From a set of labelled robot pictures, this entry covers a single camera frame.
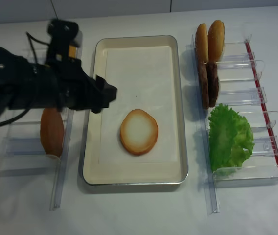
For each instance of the brown meat patty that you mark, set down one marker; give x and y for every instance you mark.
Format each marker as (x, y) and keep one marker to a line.
(202, 73)
(213, 83)

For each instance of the white paper tray liner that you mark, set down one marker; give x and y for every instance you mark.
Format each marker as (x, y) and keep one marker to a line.
(144, 80)

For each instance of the right brown bun half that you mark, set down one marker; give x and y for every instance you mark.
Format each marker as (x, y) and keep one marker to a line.
(216, 40)

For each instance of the left brown meat patty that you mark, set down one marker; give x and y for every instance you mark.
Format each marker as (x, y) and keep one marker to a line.
(202, 73)

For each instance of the brown bun half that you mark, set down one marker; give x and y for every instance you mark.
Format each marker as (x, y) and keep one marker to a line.
(201, 43)
(216, 40)

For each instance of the left brown bun half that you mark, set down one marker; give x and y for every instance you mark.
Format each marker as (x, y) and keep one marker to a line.
(201, 43)

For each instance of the cream metal tray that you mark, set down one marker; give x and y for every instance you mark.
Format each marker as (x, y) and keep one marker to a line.
(146, 173)

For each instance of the clear acrylic rack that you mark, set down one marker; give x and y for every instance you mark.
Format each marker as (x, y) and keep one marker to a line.
(240, 74)
(22, 154)

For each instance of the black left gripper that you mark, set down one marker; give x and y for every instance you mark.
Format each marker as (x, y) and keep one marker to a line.
(79, 91)

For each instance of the orange cheese slice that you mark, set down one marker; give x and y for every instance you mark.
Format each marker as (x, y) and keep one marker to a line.
(72, 51)

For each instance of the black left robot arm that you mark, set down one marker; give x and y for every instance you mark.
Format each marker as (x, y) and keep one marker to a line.
(25, 85)

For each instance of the toasted bread slice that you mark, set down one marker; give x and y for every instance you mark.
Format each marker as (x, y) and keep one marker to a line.
(138, 132)
(52, 132)

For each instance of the right brown meat patty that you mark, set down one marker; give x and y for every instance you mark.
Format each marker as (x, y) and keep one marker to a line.
(213, 83)

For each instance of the left clear acrylic rack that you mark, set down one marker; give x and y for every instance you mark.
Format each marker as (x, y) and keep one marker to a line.
(22, 154)

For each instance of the green lettuce leaf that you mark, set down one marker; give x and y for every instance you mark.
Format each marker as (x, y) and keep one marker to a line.
(230, 138)

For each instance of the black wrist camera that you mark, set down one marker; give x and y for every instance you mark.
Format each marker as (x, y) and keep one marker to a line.
(63, 34)

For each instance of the right clear acrylic rack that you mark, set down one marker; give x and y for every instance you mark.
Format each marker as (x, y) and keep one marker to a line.
(240, 74)

